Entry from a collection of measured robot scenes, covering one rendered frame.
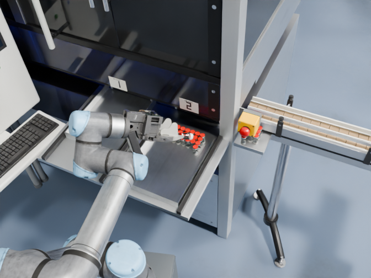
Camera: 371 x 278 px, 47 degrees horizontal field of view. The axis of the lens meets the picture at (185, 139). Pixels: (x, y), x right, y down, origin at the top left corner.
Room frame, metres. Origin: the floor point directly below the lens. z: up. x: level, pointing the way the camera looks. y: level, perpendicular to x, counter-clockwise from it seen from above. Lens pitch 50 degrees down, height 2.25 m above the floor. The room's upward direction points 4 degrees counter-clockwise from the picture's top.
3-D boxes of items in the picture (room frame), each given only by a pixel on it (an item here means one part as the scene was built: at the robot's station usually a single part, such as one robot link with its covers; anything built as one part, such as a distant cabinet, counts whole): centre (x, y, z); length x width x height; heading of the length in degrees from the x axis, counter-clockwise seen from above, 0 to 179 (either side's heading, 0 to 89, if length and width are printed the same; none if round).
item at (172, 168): (1.03, 0.07, 0.90); 0.34 x 0.26 x 0.04; 151
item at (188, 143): (1.13, 0.02, 0.91); 0.18 x 0.02 x 0.05; 61
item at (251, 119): (1.11, -0.26, 1.00); 0.08 x 0.07 x 0.07; 151
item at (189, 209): (1.15, 0.20, 0.87); 0.70 x 0.48 x 0.02; 61
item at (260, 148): (1.14, -0.29, 0.87); 0.14 x 0.13 x 0.02; 151
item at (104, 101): (1.30, 0.32, 0.90); 0.34 x 0.26 x 0.04; 151
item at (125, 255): (0.58, 0.22, 0.96); 0.13 x 0.12 x 0.14; 73
